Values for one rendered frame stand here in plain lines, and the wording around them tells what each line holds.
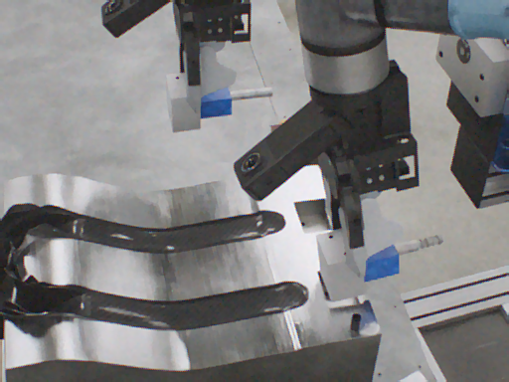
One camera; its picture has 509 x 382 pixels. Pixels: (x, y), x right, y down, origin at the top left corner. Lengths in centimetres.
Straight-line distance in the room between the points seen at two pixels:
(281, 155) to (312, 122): 4
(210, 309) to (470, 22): 43
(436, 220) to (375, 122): 150
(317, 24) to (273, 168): 14
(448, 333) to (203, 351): 97
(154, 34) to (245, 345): 70
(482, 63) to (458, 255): 115
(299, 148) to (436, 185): 162
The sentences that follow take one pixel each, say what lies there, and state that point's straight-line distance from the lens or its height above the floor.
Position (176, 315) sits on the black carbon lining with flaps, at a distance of 93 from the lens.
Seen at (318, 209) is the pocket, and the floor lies 87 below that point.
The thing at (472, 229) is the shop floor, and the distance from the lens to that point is 230.
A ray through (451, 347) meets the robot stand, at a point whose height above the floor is 21.
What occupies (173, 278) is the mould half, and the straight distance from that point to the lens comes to 96.
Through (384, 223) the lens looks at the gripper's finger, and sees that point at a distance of 86.
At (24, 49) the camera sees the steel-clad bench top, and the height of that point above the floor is 80.
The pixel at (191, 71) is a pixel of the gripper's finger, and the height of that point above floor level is 102.
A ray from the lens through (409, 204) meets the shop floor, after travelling 233.
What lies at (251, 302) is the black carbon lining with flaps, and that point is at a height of 88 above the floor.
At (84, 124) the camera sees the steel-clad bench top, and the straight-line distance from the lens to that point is 129.
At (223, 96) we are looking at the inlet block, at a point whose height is 95.
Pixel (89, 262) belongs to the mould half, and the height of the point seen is 92.
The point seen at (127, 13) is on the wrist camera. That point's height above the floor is 108.
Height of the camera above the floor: 162
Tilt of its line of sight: 44 degrees down
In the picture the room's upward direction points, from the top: 2 degrees clockwise
